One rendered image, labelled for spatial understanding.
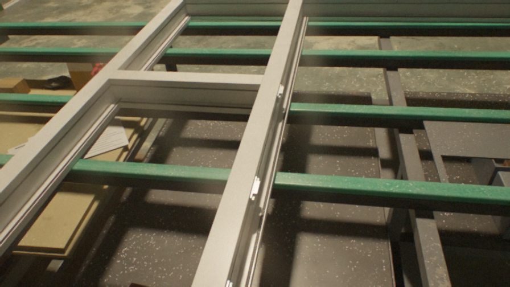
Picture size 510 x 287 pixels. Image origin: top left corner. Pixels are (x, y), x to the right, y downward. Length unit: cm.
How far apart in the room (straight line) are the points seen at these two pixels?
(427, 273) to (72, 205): 87
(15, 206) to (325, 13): 105
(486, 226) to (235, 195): 69
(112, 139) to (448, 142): 96
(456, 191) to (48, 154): 76
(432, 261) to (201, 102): 59
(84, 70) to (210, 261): 115
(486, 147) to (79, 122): 85
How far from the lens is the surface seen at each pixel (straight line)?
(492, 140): 90
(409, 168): 82
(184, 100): 93
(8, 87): 170
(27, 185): 80
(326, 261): 93
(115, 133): 132
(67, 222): 109
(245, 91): 87
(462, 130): 91
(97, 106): 95
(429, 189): 73
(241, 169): 63
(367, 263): 94
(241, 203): 58
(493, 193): 77
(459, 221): 108
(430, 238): 71
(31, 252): 109
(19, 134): 151
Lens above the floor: 137
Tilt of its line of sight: 39 degrees down
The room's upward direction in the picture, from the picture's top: 5 degrees counter-clockwise
